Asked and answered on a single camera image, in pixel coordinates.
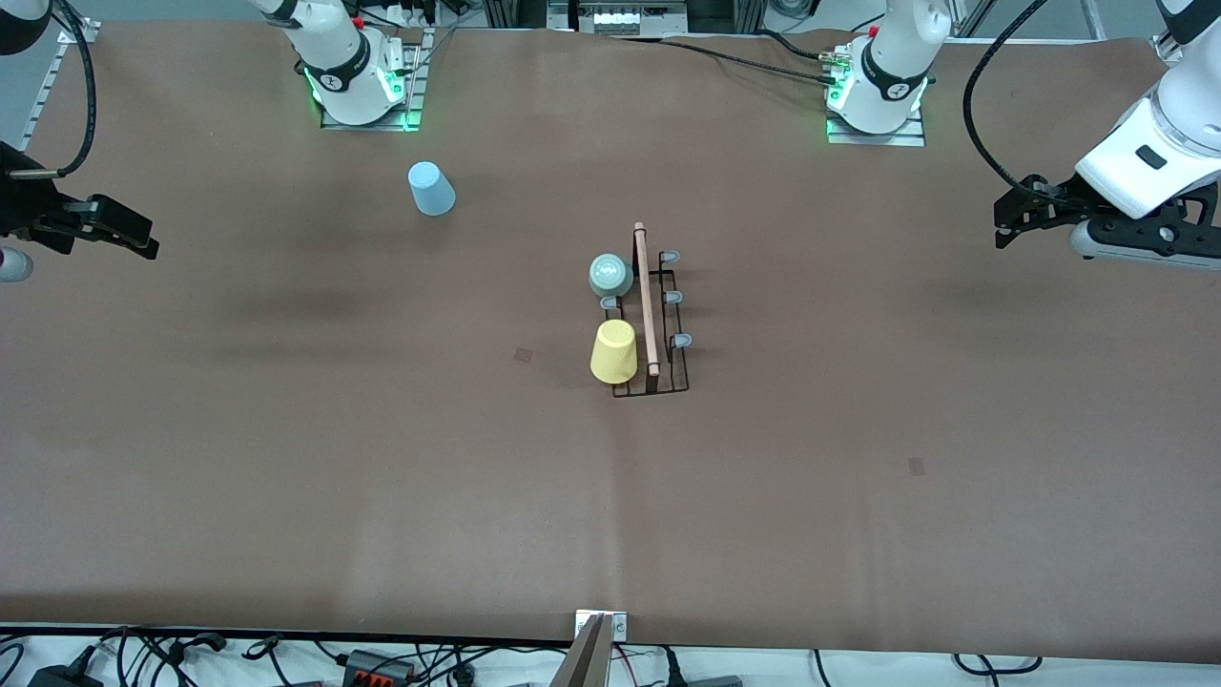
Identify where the green plastic cup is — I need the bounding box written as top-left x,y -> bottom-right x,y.
589,253 -> 635,299

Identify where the yellow plastic cup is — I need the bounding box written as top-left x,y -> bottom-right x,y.
590,319 -> 638,385

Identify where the blue plastic cup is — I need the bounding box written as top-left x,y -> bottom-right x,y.
407,160 -> 457,218

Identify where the white power strip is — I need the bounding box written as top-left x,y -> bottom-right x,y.
377,0 -> 449,30

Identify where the grey electrical box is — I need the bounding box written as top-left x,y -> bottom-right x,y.
548,0 -> 690,35

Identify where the black power adapter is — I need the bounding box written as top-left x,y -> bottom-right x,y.
27,663 -> 104,687

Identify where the red black connector block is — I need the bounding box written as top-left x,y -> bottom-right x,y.
343,650 -> 418,684

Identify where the brown table cover sheet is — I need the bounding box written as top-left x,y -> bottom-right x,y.
0,21 -> 1221,664

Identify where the slotted aluminium rail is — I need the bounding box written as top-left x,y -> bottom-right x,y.
14,19 -> 101,154

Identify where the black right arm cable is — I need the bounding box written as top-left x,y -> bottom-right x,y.
8,0 -> 99,182

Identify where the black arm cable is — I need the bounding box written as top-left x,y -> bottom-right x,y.
962,0 -> 1050,192
8,0 -> 99,182

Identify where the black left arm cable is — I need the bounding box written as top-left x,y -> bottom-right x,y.
962,0 -> 1050,192

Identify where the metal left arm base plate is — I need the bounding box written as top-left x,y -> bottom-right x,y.
825,113 -> 928,147

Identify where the short black table cable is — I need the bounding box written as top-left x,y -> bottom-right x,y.
758,29 -> 833,62

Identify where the long black table cable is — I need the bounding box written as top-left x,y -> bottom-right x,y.
610,34 -> 836,87

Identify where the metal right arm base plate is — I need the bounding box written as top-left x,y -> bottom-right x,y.
320,27 -> 427,133

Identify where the black cable with clip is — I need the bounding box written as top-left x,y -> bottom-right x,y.
95,625 -> 230,669

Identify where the looped black cable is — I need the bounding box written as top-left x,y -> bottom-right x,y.
952,653 -> 1043,677

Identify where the brown wedge post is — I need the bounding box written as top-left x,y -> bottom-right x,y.
551,615 -> 616,687

